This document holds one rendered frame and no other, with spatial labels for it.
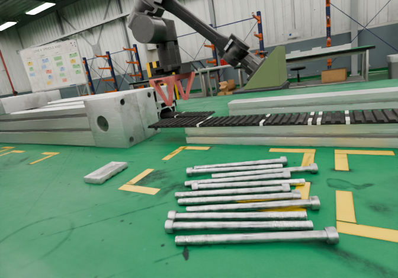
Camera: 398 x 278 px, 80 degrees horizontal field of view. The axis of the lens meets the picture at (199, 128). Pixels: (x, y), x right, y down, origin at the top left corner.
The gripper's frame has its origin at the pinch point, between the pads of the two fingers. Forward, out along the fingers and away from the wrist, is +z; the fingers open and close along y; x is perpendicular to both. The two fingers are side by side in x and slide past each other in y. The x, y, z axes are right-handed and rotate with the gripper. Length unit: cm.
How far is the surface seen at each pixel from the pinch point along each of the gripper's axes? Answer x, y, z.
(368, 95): 41.8, 1.8, 2.1
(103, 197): 15.1, 38.0, 4.4
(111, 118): 1.9, 23.9, -1.2
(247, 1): -205, -750, -176
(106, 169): 10.2, 33.3, 3.6
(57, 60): -520, -287, -74
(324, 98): 35.0, 1.8, 1.9
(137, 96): 4.3, 18.5, -4.1
